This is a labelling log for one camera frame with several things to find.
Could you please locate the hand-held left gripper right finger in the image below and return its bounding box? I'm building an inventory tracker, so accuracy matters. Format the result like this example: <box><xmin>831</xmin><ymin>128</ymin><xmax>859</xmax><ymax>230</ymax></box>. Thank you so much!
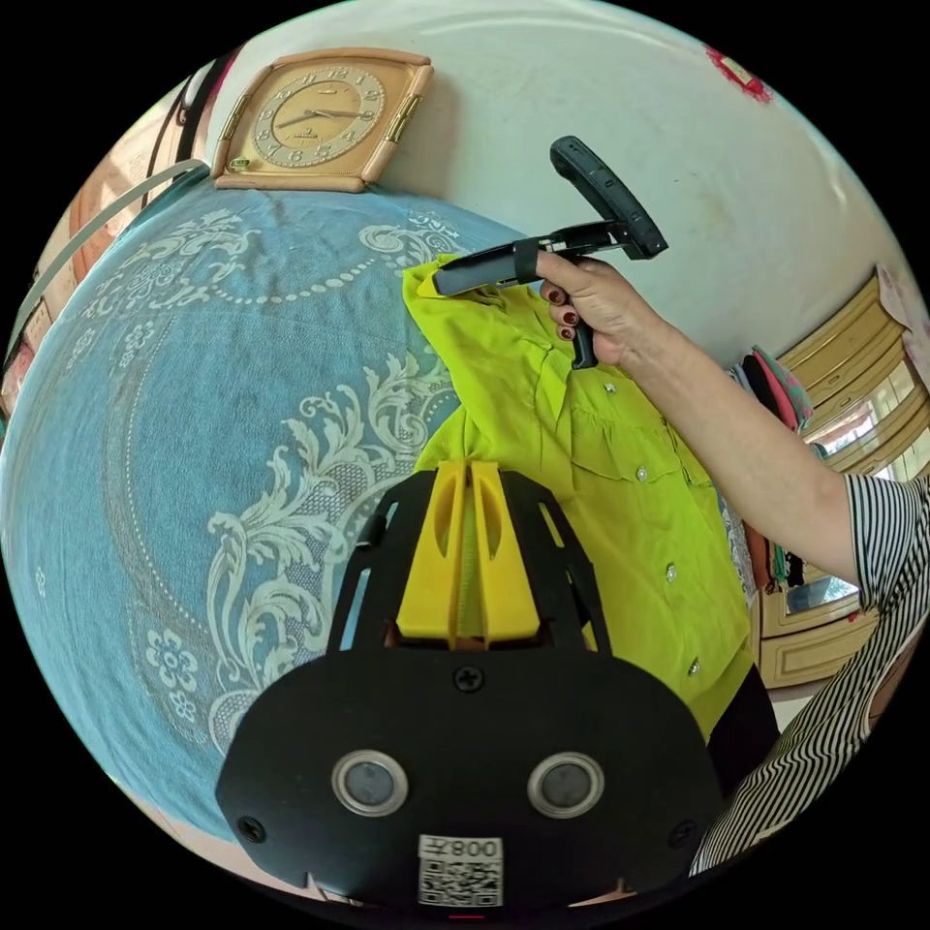
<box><xmin>468</xmin><ymin>460</ymin><xmax>542</xmax><ymax>642</ymax></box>

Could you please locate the pile of clothes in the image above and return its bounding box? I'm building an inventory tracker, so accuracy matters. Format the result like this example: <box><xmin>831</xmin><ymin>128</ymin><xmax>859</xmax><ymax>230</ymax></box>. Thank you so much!
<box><xmin>726</xmin><ymin>345</ymin><xmax>817</xmax><ymax>437</ymax></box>

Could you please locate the tan square wall clock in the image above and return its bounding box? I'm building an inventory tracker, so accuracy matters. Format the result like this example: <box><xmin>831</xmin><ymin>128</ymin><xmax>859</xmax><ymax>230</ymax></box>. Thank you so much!
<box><xmin>213</xmin><ymin>47</ymin><xmax>436</xmax><ymax>195</ymax></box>

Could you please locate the yellow short sleeve shirt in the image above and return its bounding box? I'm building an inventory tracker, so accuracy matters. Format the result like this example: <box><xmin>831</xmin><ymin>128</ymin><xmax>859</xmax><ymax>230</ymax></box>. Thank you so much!
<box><xmin>402</xmin><ymin>254</ymin><xmax>759</xmax><ymax>729</ymax></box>

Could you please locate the person's right forearm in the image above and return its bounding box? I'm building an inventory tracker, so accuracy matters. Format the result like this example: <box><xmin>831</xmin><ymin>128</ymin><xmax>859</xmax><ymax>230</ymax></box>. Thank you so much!
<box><xmin>623</xmin><ymin>318</ymin><xmax>867</xmax><ymax>584</ymax></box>

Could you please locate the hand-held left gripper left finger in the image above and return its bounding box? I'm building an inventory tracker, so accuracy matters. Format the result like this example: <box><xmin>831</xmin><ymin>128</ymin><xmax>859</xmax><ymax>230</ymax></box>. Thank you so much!
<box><xmin>394</xmin><ymin>460</ymin><xmax>468</xmax><ymax>642</ymax></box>

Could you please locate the person's right hand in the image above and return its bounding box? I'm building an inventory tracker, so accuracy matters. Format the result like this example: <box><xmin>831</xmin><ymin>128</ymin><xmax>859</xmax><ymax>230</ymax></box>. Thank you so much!
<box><xmin>537</xmin><ymin>254</ymin><xmax>661</xmax><ymax>370</ymax></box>

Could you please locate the bed with blue patterned quilt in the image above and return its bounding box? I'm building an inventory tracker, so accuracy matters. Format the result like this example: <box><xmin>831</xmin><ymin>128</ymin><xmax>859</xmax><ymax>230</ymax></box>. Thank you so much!
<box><xmin>0</xmin><ymin>187</ymin><xmax>539</xmax><ymax>844</ymax></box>

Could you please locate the yellow wooden cupboard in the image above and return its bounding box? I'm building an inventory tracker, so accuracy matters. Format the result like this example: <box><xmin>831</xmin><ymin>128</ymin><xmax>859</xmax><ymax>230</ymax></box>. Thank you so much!
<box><xmin>755</xmin><ymin>274</ymin><xmax>930</xmax><ymax>692</ymax></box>

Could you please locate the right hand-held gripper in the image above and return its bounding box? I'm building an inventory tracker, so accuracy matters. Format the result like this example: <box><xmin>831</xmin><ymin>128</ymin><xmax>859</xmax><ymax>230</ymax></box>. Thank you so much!
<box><xmin>432</xmin><ymin>222</ymin><xmax>640</xmax><ymax>372</ymax></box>

